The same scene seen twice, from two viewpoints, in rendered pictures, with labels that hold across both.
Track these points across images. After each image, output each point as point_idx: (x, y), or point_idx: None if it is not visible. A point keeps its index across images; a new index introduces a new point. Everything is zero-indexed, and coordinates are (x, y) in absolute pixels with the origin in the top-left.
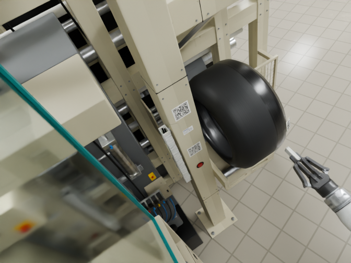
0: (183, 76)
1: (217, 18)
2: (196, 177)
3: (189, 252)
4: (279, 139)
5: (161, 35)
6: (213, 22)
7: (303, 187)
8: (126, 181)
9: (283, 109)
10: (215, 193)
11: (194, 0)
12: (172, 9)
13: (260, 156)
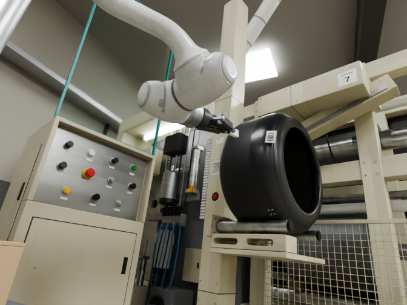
0: (229, 95)
1: (361, 150)
2: (207, 215)
3: (129, 232)
4: (252, 146)
5: None
6: (358, 155)
7: (197, 129)
8: (190, 223)
9: (276, 126)
10: (212, 297)
11: (287, 92)
12: (272, 95)
13: (229, 160)
